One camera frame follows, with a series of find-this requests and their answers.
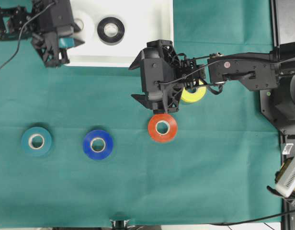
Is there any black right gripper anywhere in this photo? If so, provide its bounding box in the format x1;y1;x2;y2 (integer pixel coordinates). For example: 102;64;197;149
128;40;205;114

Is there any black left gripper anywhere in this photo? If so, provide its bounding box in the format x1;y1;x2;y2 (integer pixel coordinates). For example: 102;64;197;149
31;0;85;68

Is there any white tape roll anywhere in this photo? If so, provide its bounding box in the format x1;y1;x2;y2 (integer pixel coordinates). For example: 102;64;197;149
73;10;95;42

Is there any black tape roll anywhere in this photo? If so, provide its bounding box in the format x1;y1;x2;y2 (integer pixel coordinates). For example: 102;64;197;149
97;17;125;46

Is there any yellow tape roll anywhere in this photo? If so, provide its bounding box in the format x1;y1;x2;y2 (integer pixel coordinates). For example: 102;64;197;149
181;87;206;103

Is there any teal tape roll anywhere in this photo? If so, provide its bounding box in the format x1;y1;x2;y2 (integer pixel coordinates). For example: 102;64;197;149
21;126;52;157

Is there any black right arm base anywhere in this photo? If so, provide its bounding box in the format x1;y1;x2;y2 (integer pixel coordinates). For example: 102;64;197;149
260;75;295;135

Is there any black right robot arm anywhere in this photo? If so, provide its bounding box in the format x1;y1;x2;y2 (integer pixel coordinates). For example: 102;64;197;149
129;40;295;114

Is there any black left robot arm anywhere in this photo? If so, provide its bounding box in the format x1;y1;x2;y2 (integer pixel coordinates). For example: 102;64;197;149
0;0;85;68

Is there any white plastic tray case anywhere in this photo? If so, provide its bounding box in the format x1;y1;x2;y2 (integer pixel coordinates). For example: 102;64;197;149
68;0;174;67

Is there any red tape roll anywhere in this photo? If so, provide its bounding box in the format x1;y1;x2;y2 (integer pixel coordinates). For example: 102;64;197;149
147;114;178;143

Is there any blue tape roll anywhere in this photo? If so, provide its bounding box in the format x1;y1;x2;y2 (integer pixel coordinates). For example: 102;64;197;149
82;130;113;161

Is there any green table cloth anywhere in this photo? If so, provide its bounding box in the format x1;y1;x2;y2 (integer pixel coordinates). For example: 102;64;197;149
0;0;283;229

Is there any white perforated box device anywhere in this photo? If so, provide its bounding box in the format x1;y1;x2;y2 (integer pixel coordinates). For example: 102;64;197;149
275;156;295;198

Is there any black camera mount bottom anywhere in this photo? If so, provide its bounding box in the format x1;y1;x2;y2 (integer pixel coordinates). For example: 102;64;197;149
110;219;129;230

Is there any aluminium frame rail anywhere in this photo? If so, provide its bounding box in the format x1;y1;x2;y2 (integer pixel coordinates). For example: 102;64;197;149
270;0;295;53

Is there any black cable on floor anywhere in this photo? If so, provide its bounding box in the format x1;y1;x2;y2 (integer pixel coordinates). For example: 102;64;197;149
209;208;295;226

